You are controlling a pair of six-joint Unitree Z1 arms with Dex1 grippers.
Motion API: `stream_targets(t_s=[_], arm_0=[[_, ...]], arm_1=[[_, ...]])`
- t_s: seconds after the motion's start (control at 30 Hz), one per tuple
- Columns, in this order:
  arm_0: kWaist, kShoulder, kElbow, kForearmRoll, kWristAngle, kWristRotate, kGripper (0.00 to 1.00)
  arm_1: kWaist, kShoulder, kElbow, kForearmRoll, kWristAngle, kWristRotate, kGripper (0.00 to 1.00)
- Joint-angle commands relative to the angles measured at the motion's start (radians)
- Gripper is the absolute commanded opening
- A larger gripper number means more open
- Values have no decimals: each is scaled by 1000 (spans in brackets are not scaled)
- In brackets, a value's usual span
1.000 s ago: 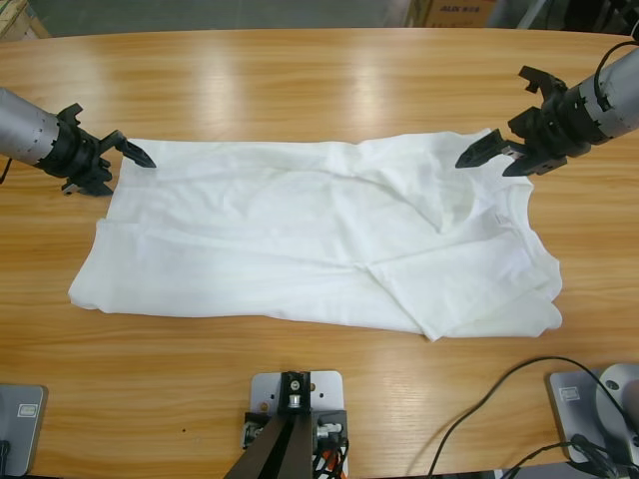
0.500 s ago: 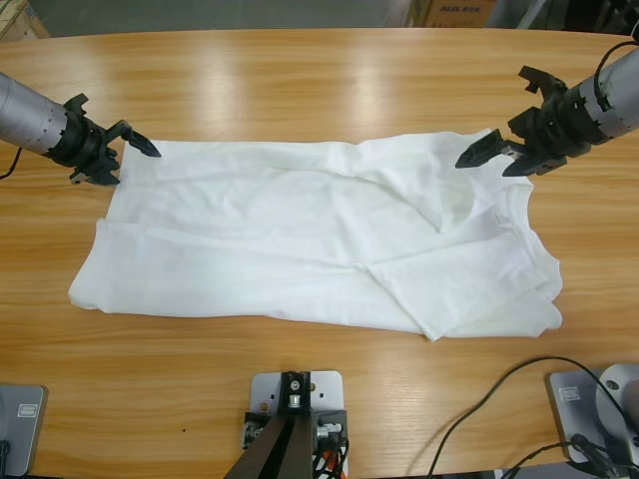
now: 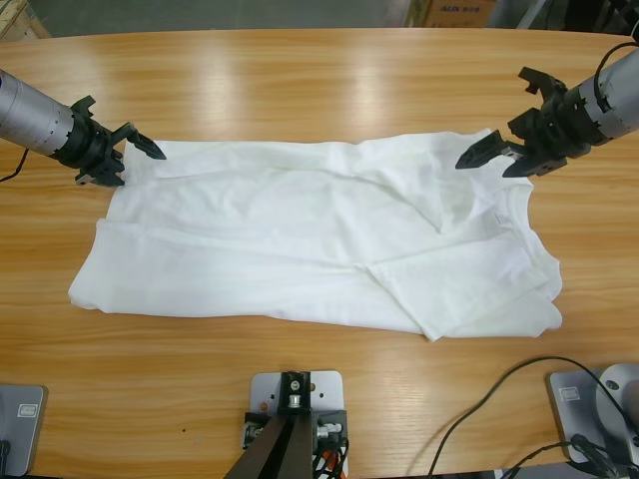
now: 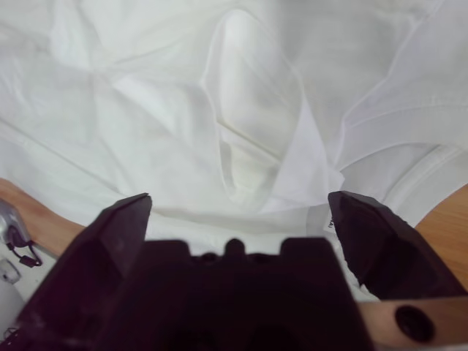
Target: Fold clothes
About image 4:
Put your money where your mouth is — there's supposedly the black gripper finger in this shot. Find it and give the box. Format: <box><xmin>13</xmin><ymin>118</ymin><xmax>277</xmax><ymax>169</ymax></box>
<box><xmin>327</xmin><ymin>190</ymin><xmax>468</xmax><ymax>301</ymax></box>
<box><xmin>14</xmin><ymin>192</ymin><xmax>153</xmax><ymax>351</ymax></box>

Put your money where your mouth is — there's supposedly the white t-shirt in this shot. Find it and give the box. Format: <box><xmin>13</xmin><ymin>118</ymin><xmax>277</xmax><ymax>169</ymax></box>
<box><xmin>0</xmin><ymin>0</ymin><xmax>468</xmax><ymax>293</ymax></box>

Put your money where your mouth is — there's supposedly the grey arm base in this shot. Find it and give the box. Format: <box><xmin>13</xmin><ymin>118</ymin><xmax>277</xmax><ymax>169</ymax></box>
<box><xmin>0</xmin><ymin>197</ymin><xmax>59</xmax><ymax>330</ymax></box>

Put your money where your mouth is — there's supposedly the black cable with plug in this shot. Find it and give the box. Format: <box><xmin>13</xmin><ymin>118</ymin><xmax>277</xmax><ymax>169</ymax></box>
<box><xmin>5</xmin><ymin>239</ymin><xmax>42</xmax><ymax>268</ymax></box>

